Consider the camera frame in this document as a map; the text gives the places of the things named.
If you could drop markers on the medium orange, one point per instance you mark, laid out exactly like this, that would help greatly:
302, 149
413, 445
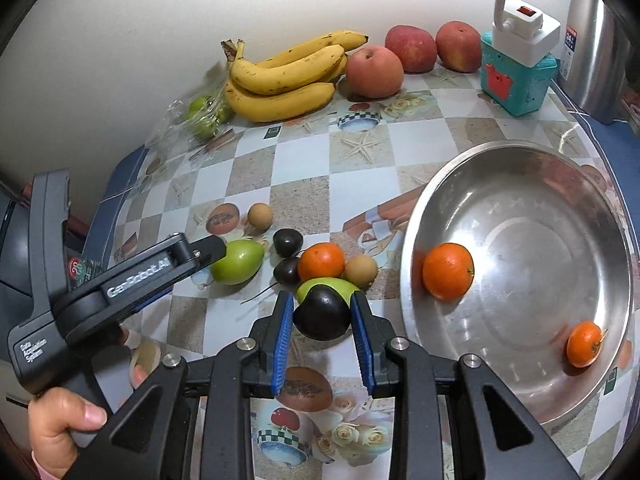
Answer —
321, 261

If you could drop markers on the checkered printed tablecloth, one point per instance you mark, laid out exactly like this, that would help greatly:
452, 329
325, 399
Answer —
300, 170

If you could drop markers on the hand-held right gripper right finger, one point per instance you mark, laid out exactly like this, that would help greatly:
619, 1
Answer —
361, 345

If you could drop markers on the dark grey object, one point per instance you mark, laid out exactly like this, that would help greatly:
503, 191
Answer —
12, 250

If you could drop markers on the green jujube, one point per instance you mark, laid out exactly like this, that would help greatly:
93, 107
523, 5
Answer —
309, 287
240, 262

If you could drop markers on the small orange with stem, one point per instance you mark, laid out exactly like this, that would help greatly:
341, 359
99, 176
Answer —
583, 343

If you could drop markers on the teal toy box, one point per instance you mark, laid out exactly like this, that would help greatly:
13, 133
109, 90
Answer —
515, 85

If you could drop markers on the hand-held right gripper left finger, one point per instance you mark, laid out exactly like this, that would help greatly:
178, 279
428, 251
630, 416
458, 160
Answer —
284, 345

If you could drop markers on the pale red apple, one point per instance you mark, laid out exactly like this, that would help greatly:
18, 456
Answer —
375, 71

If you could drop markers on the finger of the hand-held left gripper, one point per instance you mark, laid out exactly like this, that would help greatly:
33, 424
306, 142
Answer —
147, 304
150, 272

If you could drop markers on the white power adapter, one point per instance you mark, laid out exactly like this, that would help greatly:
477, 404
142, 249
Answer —
530, 30

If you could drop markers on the large orange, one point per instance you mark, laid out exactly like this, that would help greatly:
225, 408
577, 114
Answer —
447, 271

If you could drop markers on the brown longan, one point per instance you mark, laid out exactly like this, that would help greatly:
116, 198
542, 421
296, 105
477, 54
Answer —
260, 216
359, 270

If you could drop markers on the small green fruit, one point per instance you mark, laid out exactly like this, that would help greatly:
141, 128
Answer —
207, 127
196, 104

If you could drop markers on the person's left forearm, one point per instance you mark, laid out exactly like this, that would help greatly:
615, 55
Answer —
47, 467

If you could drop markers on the round steel tray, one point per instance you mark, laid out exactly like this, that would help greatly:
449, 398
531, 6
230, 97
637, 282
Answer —
525, 260

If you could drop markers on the stainless steel kettle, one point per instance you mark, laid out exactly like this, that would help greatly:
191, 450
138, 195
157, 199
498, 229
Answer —
595, 50

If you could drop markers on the person's left hand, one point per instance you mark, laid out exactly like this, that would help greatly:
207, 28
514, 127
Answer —
55, 425

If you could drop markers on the dark plum with long stem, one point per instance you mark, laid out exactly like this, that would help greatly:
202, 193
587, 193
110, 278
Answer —
286, 271

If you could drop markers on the yellow banana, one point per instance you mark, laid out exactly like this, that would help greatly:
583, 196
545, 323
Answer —
325, 41
280, 102
285, 72
341, 67

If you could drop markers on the green wrapped vegetable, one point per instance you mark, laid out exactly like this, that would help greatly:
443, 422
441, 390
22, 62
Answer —
170, 120

